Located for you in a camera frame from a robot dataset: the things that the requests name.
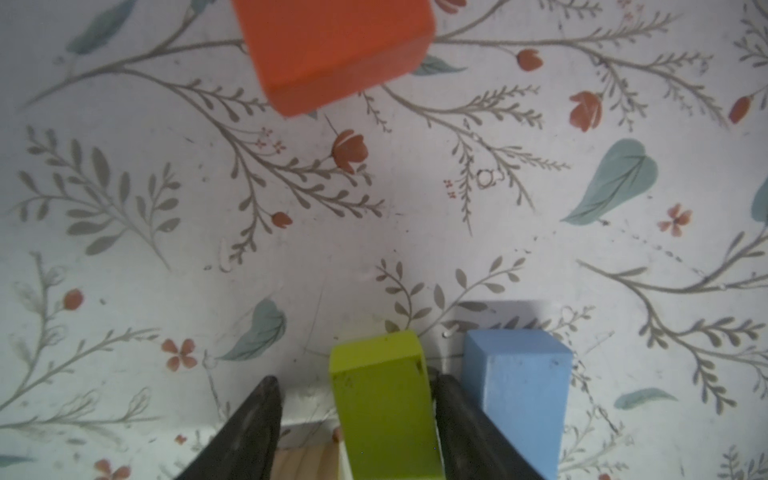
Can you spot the blue wood block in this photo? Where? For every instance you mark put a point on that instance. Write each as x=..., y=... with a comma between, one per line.
x=520, y=379

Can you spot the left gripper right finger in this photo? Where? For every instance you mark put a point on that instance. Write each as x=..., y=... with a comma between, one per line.
x=472, y=446

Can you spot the red-orange wood block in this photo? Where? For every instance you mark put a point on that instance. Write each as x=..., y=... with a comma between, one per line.
x=308, y=54

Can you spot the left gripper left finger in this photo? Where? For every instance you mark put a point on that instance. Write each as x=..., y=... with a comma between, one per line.
x=245, y=447

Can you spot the small natural wood cube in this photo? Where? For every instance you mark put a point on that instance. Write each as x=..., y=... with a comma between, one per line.
x=318, y=462

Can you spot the green wood block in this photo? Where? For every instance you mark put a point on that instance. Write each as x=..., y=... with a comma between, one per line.
x=383, y=399

